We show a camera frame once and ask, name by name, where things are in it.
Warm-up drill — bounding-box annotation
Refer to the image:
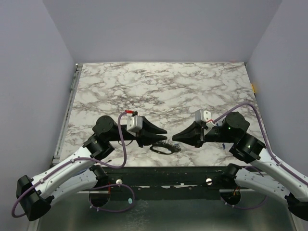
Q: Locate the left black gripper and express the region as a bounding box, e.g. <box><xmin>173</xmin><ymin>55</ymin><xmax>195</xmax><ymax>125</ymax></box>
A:
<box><xmin>108</xmin><ymin>116</ymin><xmax>167</xmax><ymax>148</ymax></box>

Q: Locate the metal key holder plate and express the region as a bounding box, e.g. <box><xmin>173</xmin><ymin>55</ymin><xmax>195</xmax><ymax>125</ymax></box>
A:
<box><xmin>150</xmin><ymin>141</ymin><xmax>181</xmax><ymax>155</ymax></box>

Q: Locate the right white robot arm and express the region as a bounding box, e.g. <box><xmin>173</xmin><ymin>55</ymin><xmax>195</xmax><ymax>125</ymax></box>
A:
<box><xmin>172</xmin><ymin>109</ymin><xmax>308</xmax><ymax>220</ymax></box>

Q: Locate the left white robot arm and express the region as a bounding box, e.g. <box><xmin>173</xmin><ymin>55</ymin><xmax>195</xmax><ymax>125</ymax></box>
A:
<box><xmin>11</xmin><ymin>110</ymin><xmax>167</xmax><ymax>221</ymax></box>

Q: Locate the clear plastic bag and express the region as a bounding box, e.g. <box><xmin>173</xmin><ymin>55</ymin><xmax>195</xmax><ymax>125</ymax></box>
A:
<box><xmin>216</xmin><ymin>121</ymin><xmax>226</xmax><ymax>127</ymax></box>

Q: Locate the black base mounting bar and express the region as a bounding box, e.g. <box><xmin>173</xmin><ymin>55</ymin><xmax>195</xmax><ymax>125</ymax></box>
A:
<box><xmin>90</xmin><ymin>164</ymin><xmax>241</xmax><ymax>205</ymax></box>

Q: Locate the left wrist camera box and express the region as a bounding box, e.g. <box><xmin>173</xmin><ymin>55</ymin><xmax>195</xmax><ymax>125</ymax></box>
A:
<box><xmin>126</xmin><ymin>115</ymin><xmax>143</xmax><ymax>133</ymax></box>

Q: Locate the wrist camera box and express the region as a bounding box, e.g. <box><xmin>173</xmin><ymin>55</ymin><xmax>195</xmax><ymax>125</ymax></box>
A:
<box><xmin>195</xmin><ymin>109</ymin><xmax>215</xmax><ymax>128</ymax></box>
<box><xmin>126</xmin><ymin>115</ymin><xmax>143</xmax><ymax>133</ymax></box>

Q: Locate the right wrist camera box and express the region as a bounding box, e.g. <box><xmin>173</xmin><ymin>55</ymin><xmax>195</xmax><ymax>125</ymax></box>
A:
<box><xmin>195</xmin><ymin>109</ymin><xmax>215</xmax><ymax>128</ymax></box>

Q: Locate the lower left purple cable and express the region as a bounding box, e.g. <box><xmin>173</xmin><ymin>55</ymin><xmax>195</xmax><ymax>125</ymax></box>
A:
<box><xmin>89</xmin><ymin>179</ymin><xmax>136</xmax><ymax>213</ymax></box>

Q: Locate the left aluminium rail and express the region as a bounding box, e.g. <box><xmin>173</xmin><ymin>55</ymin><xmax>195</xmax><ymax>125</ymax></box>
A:
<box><xmin>51</xmin><ymin>63</ymin><xmax>83</xmax><ymax>167</ymax></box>

